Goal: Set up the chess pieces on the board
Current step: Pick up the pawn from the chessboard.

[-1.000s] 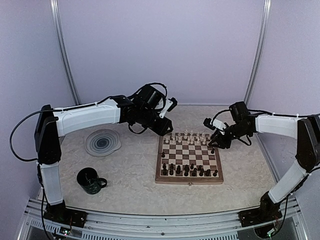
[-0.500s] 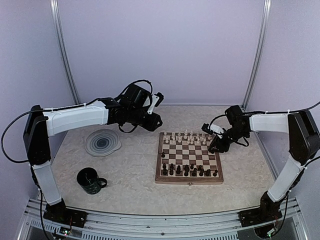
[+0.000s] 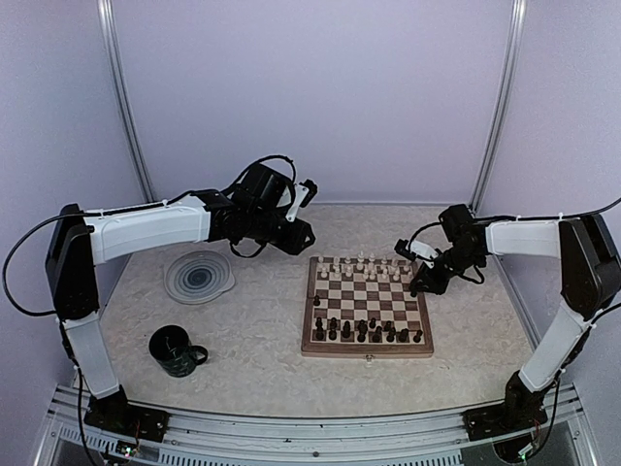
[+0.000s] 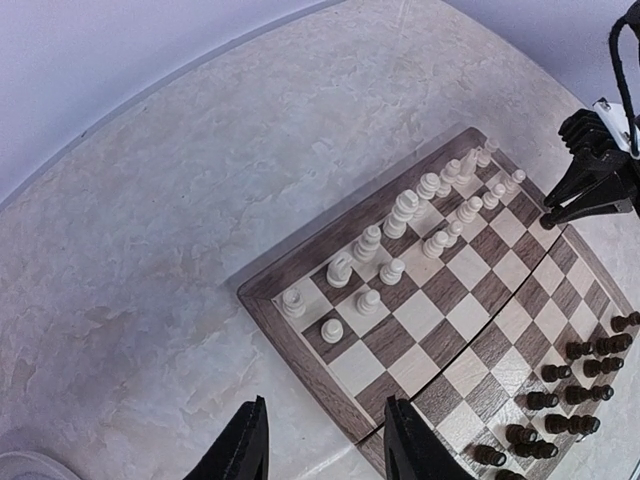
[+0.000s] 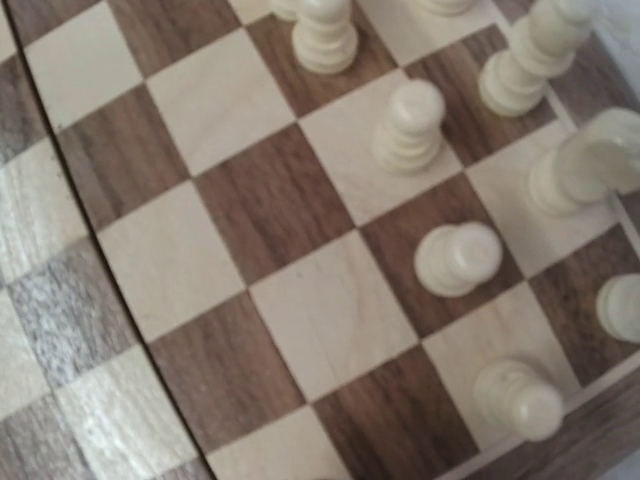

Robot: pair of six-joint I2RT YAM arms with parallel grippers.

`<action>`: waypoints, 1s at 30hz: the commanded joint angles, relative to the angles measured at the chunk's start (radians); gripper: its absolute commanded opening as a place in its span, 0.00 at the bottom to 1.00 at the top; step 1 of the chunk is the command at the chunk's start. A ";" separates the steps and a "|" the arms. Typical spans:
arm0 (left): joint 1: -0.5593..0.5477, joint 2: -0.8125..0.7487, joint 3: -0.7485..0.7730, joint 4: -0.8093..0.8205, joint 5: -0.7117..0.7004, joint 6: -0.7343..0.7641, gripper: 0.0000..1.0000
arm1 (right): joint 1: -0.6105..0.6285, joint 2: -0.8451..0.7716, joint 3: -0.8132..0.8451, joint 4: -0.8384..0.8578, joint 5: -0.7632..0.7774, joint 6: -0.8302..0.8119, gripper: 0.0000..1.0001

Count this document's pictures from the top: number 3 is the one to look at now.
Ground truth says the dark king piece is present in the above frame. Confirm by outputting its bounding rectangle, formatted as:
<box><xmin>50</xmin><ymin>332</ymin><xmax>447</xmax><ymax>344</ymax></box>
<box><xmin>372</xmin><ymin>325</ymin><xmax>383</xmax><ymax>343</ymax></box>

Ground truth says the aluminium corner post left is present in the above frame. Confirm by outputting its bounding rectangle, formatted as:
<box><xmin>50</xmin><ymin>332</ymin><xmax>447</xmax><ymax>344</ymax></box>
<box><xmin>97</xmin><ymin>0</ymin><xmax>155</xmax><ymax>202</ymax></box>

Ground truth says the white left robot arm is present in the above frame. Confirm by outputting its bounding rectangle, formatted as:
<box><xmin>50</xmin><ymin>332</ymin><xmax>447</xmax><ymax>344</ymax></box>
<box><xmin>45</xmin><ymin>158</ymin><xmax>318</xmax><ymax>432</ymax></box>

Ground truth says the dark green mug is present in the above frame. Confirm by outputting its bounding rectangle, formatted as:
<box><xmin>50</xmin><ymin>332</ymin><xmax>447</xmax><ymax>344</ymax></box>
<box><xmin>148</xmin><ymin>325</ymin><xmax>209</xmax><ymax>378</ymax></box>

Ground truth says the dark queen piece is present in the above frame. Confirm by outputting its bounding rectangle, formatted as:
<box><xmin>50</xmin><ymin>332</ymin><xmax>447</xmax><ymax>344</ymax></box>
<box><xmin>342</xmin><ymin>320</ymin><xmax>351</xmax><ymax>339</ymax></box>

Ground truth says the aluminium frame rail front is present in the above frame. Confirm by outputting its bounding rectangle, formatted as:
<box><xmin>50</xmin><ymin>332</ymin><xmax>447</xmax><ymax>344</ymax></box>
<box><xmin>26</xmin><ymin>385</ymin><xmax>603</xmax><ymax>465</ymax></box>

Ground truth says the white blue swirl plate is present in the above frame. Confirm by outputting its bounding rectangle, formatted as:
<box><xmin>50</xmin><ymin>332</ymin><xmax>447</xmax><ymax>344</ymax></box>
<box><xmin>164</xmin><ymin>250</ymin><xmax>236</xmax><ymax>305</ymax></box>

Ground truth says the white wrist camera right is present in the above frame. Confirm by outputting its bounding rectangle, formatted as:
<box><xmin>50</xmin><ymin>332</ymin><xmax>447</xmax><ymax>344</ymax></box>
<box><xmin>394</xmin><ymin>239</ymin><xmax>439</xmax><ymax>263</ymax></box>

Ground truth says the aluminium corner post right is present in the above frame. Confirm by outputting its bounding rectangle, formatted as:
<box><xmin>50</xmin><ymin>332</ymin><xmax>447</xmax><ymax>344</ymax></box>
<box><xmin>470</xmin><ymin>0</ymin><xmax>528</xmax><ymax>212</ymax></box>

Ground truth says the aluminium corner post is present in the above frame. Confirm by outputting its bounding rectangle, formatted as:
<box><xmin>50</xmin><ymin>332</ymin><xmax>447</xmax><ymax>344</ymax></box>
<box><xmin>470</xmin><ymin>0</ymin><xmax>528</xmax><ymax>212</ymax></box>
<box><xmin>97</xmin><ymin>0</ymin><xmax>155</xmax><ymax>202</ymax></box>

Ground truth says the dark bishop piece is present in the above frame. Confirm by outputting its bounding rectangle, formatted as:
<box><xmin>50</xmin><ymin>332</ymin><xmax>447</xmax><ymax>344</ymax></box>
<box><xmin>384</xmin><ymin>321</ymin><xmax>396</xmax><ymax>343</ymax></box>

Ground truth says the wooden folding chess board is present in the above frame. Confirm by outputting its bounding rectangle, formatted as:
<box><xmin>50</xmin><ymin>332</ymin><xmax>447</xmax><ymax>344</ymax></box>
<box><xmin>301</xmin><ymin>256</ymin><xmax>434</xmax><ymax>359</ymax></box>

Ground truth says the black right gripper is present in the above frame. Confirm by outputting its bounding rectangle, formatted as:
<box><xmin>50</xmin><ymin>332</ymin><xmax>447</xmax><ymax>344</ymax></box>
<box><xmin>409</xmin><ymin>244</ymin><xmax>484</xmax><ymax>294</ymax></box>

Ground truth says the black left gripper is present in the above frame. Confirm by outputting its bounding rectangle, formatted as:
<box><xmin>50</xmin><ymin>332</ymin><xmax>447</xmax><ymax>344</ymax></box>
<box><xmin>246</xmin><ymin>207</ymin><xmax>316</xmax><ymax>255</ymax></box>

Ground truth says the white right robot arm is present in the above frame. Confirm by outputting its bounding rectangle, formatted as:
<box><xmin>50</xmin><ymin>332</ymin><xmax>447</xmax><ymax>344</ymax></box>
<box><xmin>395</xmin><ymin>204</ymin><xmax>620</xmax><ymax>431</ymax></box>

